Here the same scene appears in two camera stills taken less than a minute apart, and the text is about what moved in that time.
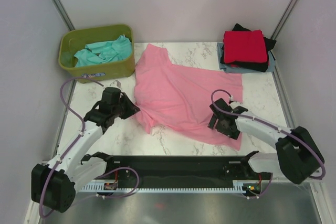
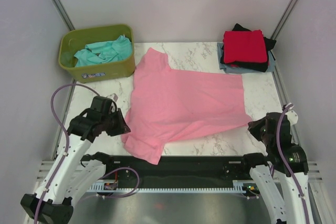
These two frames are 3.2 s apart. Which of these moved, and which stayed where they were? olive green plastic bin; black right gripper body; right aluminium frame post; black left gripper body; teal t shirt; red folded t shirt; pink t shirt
Moved: black left gripper body; black right gripper body; pink t shirt
Stayed: right aluminium frame post; olive green plastic bin; red folded t shirt; teal t shirt
